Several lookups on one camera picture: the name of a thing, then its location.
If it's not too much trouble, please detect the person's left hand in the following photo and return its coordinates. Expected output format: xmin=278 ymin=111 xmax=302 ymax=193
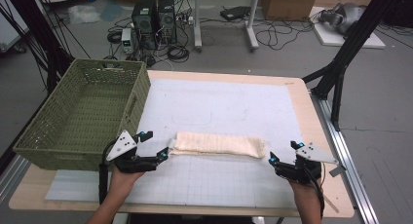
xmin=109 ymin=166 xmax=146 ymax=195

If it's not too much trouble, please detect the brown cardboard box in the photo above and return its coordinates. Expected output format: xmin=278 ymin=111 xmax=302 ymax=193
xmin=261 ymin=0 xmax=319 ymax=22

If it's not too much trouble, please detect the white floor board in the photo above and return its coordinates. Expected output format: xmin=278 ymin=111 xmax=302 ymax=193
xmin=309 ymin=6 xmax=387 ymax=50

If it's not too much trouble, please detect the white desk leg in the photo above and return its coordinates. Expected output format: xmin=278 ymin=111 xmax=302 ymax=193
xmin=244 ymin=0 xmax=261 ymax=53
xmin=193 ymin=0 xmax=204 ymax=53

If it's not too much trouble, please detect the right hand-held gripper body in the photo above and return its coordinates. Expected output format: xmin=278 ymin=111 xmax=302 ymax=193
xmin=274 ymin=142 xmax=340 ymax=186

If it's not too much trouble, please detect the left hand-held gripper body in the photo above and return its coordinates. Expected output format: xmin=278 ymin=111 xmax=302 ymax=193
xmin=105 ymin=130 xmax=161 ymax=173

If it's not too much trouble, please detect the black metal stand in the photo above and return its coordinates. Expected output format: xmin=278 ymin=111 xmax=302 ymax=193
xmin=0 ymin=0 xmax=76 ymax=95
xmin=301 ymin=0 xmax=403 ymax=132

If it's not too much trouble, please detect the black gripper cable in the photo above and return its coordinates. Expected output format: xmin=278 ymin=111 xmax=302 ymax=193
xmin=305 ymin=162 xmax=327 ymax=218

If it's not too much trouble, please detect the person's right hand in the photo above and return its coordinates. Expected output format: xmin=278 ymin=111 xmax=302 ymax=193
xmin=287 ymin=176 xmax=322 ymax=199

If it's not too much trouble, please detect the coiled black cable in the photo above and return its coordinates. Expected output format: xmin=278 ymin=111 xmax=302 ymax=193
xmin=167 ymin=44 xmax=191 ymax=64

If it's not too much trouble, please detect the clear plastic bag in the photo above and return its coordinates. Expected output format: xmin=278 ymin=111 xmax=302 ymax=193
xmin=67 ymin=4 xmax=101 ymax=25

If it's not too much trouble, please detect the green woven basket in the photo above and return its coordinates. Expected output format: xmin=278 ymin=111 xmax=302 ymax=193
xmin=12 ymin=57 xmax=152 ymax=172

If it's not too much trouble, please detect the cream towel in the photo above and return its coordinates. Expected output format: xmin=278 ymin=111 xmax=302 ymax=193
xmin=168 ymin=131 xmax=267 ymax=160

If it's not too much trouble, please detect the black computer tower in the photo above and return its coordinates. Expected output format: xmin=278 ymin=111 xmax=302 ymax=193
xmin=131 ymin=0 xmax=159 ymax=51
xmin=157 ymin=0 xmax=178 ymax=45

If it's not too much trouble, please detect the grey robot head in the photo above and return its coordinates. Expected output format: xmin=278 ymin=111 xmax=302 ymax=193
xmin=318 ymin=2 xmax=366 ymax=35

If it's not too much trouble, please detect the tangle of black floor cables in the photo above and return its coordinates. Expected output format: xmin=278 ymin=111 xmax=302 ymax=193
xmin=254 ymin=19 xmax=316 ymax=52

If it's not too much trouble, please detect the black flat device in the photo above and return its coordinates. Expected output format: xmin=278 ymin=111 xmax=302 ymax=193
xmin=219 ymin=5 xmax=251 ymax=22

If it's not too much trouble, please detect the aluminium rail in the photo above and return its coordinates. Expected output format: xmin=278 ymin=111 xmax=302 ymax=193
xmin=311 ymin=91 xmax=380 ymax=224

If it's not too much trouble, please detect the white grid cutting mat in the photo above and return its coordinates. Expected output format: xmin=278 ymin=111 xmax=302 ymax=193
xmin=44 ymin=78 xmax=305 ymax=208

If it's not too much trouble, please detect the grey power supply unit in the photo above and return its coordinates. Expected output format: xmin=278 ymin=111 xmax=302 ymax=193
xmin=121 ymin=27 xmax=136 ymax=55

